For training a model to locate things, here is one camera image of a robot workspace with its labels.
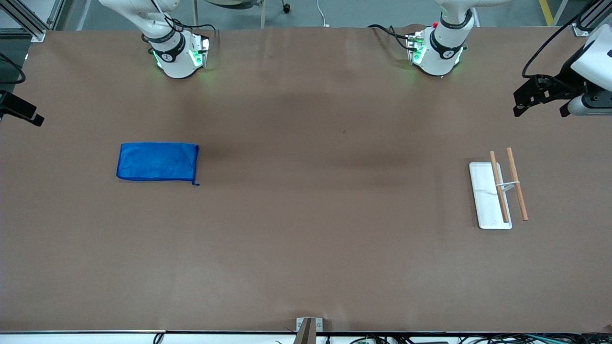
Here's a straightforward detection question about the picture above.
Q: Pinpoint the blue cloth towel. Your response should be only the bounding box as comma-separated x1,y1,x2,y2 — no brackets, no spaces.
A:
116,142,200,186

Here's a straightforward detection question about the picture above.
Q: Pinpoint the white rack with wooden bars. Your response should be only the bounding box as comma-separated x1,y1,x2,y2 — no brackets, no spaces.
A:
469,147,529,230

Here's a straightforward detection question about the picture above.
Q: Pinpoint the chair base with caster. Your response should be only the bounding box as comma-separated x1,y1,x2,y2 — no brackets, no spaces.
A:
193,0,292,29

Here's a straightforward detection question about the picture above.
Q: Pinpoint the black left arm wrist cable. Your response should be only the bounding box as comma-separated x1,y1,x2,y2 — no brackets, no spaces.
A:
521,0,605,81

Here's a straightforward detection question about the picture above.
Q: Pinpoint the black arm wrist cable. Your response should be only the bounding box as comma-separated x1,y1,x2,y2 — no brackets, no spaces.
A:
0,52,26,86
521,0,605,81

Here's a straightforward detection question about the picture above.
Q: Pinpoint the black right arm wrist cable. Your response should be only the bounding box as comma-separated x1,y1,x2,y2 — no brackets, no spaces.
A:
0,52,26,86

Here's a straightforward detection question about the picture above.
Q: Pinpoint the aluminium frame profile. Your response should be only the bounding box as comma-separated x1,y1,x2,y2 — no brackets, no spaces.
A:
571,0,612,38
0,0,66,43

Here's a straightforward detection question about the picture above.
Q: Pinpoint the black left arm base cable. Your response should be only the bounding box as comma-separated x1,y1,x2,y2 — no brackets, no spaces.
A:
367,23,416,52

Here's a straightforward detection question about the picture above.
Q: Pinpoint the black arm base cable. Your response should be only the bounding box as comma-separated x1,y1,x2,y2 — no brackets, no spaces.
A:
367,23,416,52
146,0,219,48

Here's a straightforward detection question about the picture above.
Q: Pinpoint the black right arm base cable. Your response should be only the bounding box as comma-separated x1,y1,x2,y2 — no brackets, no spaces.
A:
146,0,219,48

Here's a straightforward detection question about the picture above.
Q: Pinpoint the grey metal bracket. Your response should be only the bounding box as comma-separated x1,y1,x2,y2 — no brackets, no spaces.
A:
296,317,324,333

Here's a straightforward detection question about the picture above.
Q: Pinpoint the brown camera mount post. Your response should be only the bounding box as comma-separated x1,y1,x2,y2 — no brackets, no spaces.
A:
293,319,317,344

